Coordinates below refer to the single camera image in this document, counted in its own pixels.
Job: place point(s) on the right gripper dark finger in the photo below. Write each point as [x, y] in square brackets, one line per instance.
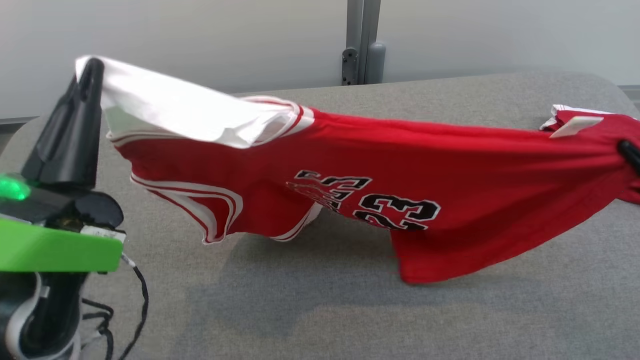
[631, 155]

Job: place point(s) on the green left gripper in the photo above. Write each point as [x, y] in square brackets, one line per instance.
[50, 247]

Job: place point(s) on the red basketball jersey number 23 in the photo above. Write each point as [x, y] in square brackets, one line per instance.
[450, 165]

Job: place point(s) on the black round left gripper motor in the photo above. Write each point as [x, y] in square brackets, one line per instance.
[102, 210]

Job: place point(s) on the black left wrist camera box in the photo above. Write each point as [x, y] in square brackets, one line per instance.
[40, 207]

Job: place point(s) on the grey metal post with bracket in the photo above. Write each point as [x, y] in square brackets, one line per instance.
[362, 25]

